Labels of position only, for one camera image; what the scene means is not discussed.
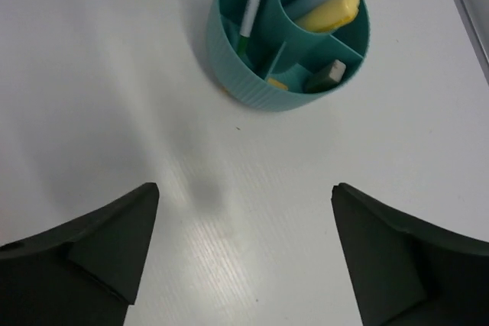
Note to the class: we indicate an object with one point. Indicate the yellow highlighter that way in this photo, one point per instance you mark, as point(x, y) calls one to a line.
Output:
point(329, 16)

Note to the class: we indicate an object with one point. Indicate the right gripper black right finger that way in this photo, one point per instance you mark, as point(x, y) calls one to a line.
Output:
point(407, 271)

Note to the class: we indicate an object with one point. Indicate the small beige eraser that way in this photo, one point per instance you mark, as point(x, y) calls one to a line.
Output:
point(277, 84)

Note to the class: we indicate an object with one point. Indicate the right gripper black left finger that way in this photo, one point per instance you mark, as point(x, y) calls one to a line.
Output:
point(86, 271)

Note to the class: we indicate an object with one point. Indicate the teal round divided organizer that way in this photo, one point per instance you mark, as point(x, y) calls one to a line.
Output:
point(279, 49)

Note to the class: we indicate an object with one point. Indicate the green pen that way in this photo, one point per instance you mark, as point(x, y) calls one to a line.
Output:
point(249, 16)

